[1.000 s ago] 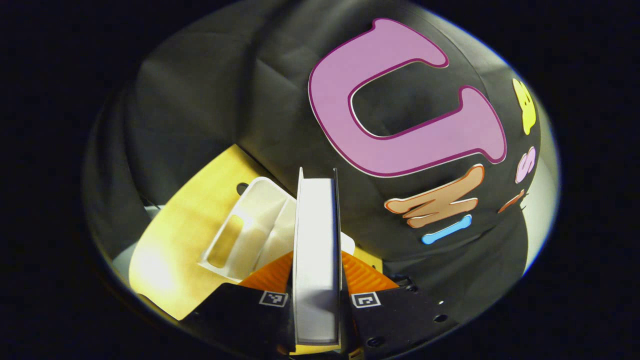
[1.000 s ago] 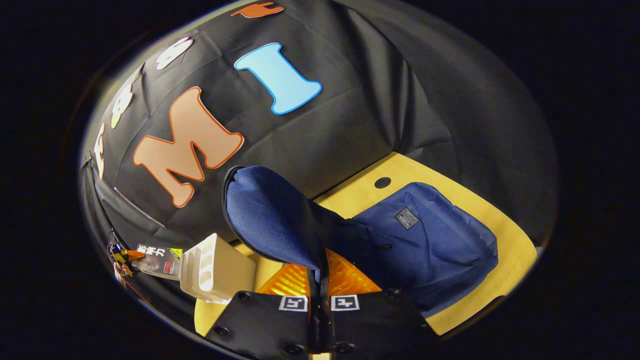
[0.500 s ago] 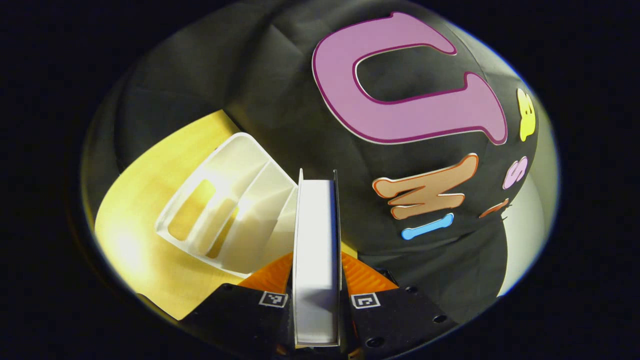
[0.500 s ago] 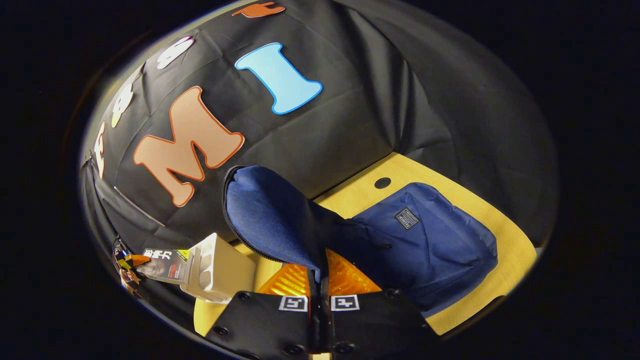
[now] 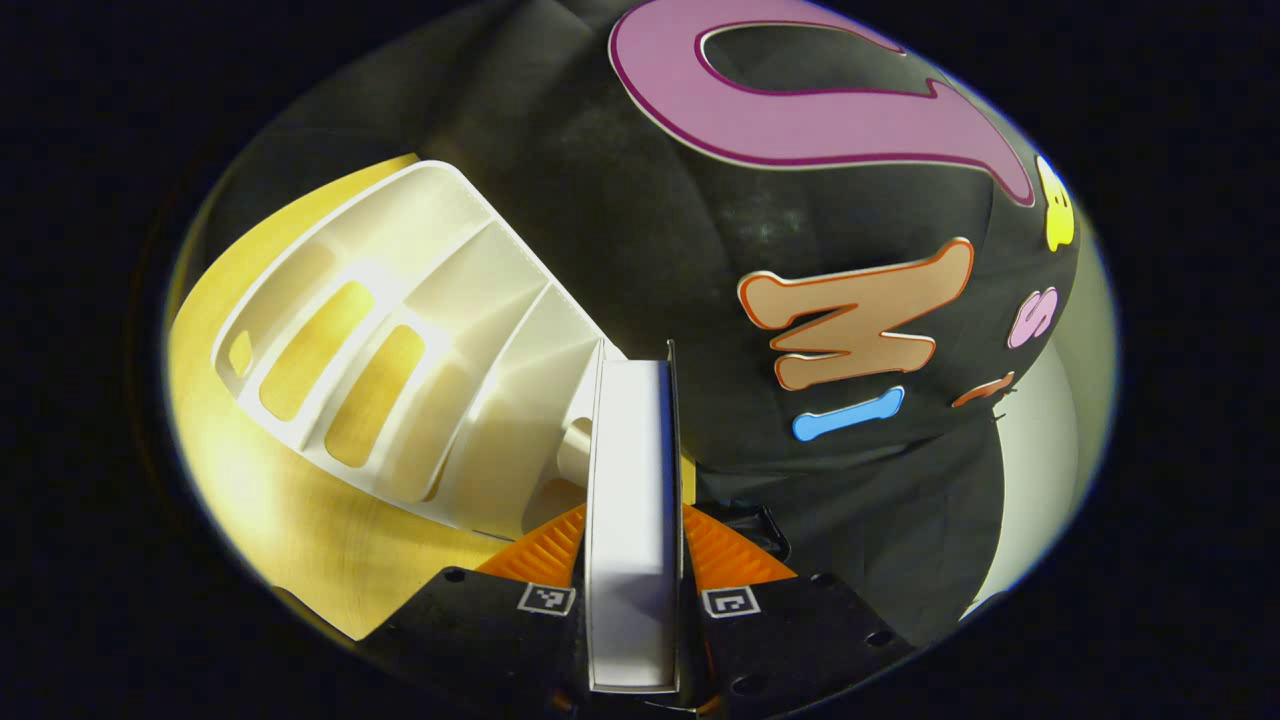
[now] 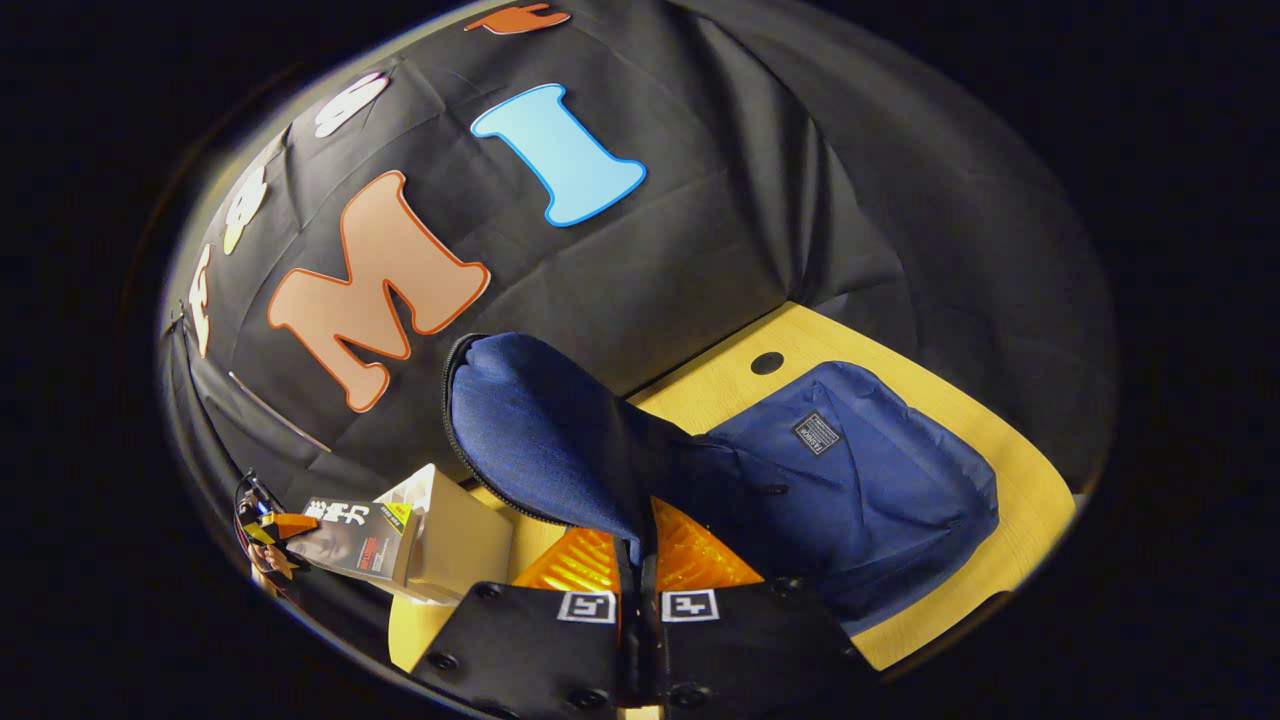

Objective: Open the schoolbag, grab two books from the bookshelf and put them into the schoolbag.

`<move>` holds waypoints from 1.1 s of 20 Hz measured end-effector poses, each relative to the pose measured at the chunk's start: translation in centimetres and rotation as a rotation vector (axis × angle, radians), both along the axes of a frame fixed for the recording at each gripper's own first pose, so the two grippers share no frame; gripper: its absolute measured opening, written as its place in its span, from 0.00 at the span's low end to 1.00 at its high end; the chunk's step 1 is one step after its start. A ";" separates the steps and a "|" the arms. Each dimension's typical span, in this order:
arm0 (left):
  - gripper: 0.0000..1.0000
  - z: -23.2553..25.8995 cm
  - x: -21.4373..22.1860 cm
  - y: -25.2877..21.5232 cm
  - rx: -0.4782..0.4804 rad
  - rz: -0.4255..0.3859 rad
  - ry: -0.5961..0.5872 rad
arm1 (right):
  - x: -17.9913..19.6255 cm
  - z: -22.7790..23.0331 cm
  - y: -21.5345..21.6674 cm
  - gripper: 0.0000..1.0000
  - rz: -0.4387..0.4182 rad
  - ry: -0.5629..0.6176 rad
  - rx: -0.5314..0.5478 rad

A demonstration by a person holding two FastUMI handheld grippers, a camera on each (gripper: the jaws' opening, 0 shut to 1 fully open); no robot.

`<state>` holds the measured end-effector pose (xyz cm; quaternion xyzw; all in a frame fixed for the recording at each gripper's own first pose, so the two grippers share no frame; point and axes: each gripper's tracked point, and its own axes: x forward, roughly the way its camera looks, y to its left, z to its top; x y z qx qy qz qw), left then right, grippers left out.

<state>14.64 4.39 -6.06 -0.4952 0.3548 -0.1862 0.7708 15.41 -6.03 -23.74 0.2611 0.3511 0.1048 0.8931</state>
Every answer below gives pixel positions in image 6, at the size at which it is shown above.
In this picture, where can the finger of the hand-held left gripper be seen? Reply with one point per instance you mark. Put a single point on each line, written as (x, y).
(292, 523)
(280, 565)

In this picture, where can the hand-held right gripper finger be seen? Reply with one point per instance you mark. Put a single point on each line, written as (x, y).
(650, 650)
(626, 650)

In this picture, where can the dark cover book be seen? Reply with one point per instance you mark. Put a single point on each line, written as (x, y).
(350, 545)

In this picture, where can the white bookshelf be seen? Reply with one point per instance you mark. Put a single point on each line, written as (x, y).
(470, 545)

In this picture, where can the blue schoolbag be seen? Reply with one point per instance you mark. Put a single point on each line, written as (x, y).
(550, 420)

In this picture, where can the black backdrop cloth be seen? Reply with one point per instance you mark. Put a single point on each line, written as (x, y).
(750, 230)

